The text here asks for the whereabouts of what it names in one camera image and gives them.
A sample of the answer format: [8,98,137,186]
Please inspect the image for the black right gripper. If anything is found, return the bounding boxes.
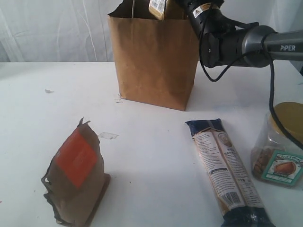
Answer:
[174,0,235,38]

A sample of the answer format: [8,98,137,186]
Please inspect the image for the yellow grain bottle white cap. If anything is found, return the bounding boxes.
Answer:
[148,0,167,20]

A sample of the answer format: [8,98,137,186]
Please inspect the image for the brown paper shopping bag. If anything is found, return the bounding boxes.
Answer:
[108,0,198,111]

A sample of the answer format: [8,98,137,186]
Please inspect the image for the clear nut jar gold lid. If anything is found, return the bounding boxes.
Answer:
[250,102,303,187]

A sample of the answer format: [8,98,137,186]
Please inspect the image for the long pasta packet dark blue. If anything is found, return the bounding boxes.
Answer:
[186,119,274,227]

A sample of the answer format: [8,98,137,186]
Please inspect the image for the white backdrop curtain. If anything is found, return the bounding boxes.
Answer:
[0,0,303,62]

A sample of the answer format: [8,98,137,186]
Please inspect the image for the brown pouch with orange label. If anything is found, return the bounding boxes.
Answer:
[41,119,111,227]

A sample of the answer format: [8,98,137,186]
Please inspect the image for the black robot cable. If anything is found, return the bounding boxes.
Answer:
[200,18,303,152]

